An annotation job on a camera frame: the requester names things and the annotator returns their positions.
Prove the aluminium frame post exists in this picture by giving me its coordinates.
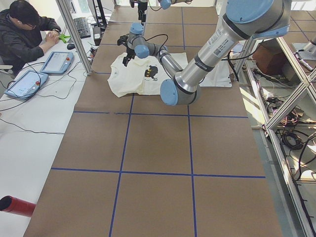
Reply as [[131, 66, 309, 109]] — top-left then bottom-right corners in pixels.
[[56, 0, 92, 76]]

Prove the lower teach pendant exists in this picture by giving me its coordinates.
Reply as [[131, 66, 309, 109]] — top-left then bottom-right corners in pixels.
[[4, 70, 48, 100]]

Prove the black keyboard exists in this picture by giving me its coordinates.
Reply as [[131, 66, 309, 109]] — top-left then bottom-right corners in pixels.
[[74, 17, 91, 39]]

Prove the seated person in black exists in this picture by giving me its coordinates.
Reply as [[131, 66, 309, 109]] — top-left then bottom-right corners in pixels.
[[0, 0, 61, 75]]

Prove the aluminium frame rack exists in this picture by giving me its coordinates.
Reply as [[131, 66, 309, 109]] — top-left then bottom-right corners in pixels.
[[236, 37, 316, 237]]

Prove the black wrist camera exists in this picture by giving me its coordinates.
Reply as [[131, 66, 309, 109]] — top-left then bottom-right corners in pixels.
[[117, 34, 129, 47]]

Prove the red cylinder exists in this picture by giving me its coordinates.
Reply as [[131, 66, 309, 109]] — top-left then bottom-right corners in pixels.
[[0, 196, 36, 217]]

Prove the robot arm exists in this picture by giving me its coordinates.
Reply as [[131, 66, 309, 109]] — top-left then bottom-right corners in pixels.
[[129, 0, 192, 25], [117, 0, 292, 106]]

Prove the upper teach pendant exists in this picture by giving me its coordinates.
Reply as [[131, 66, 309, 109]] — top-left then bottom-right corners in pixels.
[[40, 51, 74, 75]]

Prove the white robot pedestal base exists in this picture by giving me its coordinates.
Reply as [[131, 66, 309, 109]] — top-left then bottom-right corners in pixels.
[[199, 61, 232, 87]]

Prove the teach pendant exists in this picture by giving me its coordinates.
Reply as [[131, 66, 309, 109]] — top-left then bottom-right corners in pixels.
[[4, 70, 48, 100], [40, 51, 74, 75]]

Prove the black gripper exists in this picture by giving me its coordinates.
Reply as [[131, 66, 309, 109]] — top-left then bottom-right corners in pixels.
[[129, 0, 148, 25], [122, 46, 135, 67]]

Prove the cream long-sleeve cat shirt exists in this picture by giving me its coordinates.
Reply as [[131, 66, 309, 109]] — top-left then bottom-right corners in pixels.
[[107, 51, 190, 98]]

